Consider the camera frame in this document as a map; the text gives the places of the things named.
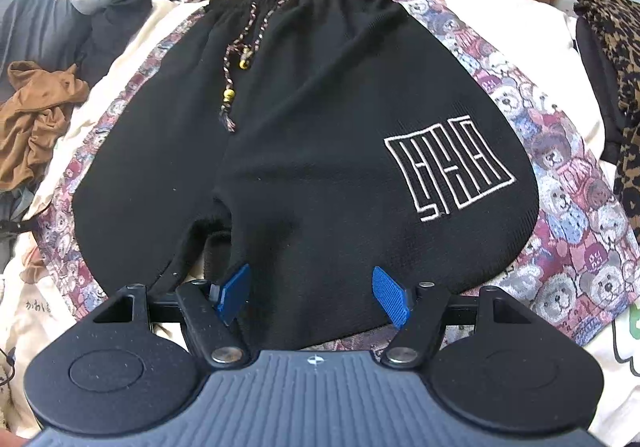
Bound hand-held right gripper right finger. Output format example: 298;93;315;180
372;266;543;369

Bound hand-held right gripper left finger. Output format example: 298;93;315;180
82;263;252;369

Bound black shorts bear print trim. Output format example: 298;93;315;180
35;0;640;350

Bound leopard print garment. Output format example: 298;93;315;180
572;0;640;218

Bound grey pants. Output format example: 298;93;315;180
0;187;41;268

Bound brown garment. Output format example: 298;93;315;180
0;60;91;193

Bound crumpled black garment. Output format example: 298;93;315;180
80;0;153;88

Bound dark grey pillow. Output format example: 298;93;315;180
0;0;93;103

